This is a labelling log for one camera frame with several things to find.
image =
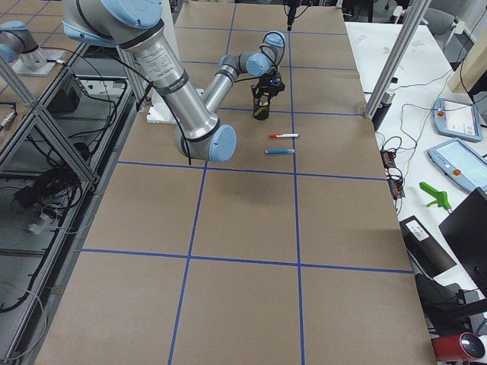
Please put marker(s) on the white camera stand column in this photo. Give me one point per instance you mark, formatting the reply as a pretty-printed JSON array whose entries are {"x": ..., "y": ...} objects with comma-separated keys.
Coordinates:
[{"x": 159, "y": 112}]

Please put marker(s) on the black box white label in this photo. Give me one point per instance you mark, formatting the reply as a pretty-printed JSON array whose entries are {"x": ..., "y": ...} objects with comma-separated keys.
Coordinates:
[{"x": 424, "y": 248}]

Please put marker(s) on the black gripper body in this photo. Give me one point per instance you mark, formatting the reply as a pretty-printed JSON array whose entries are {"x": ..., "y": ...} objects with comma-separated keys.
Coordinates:
[{"x": 263, "y": 93}]

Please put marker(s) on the green plastic tool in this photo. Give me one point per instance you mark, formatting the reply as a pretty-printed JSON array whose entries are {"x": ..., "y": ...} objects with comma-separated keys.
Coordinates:
[{"x": 440, "y": 197}]

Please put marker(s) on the blue marker pen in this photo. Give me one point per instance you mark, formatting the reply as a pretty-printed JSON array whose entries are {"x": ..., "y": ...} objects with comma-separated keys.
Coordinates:
[{"x": 279, "y": 151}]

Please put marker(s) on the red marker pen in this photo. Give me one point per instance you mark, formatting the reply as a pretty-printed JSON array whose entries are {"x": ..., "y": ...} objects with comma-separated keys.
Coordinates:
[{"x": 284, "y": 135}]

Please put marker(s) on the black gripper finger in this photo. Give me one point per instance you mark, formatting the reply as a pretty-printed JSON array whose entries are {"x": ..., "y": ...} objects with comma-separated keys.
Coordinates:
[
  {"x": 263, "y": 101},
  {"x": 291, "y": 8}
]

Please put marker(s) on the orange circuit board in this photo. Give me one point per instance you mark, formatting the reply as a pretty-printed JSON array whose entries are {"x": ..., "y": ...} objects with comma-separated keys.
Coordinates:
[{"x": 393, "y": 174}]

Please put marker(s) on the teach pendant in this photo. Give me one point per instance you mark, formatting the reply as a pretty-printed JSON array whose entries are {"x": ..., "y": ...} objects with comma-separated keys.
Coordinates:
[
  {"x": 457, "y": 119},
  {"x": 459, "y": 162}
]

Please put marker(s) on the black mesh pen cup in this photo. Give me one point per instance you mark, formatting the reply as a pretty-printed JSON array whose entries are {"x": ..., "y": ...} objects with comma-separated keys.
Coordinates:
[{"x": 260, "y": 113}]

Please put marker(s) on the aluminium frame post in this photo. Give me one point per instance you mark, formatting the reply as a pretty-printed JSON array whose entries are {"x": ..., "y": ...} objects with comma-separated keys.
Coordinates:
[{"x": 410, "y": 25}]

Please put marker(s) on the black monitor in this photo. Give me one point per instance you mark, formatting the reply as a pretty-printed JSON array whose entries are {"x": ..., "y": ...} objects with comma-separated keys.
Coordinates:
[{"x": 465, "y": 233}]

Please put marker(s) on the near teach pendant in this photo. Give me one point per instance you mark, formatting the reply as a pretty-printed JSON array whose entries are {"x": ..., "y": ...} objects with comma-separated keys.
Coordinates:
[{"x": 459, "y": 162}]

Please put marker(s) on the red cylinder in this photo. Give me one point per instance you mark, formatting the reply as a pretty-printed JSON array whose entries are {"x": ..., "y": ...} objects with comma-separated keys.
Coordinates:
[{"x": 463, "y": 346}]

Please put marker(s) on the far teach pendant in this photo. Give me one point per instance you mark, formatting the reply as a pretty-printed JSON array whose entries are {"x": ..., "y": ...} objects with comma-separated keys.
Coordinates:
[{"x": 457, "y": 119}]

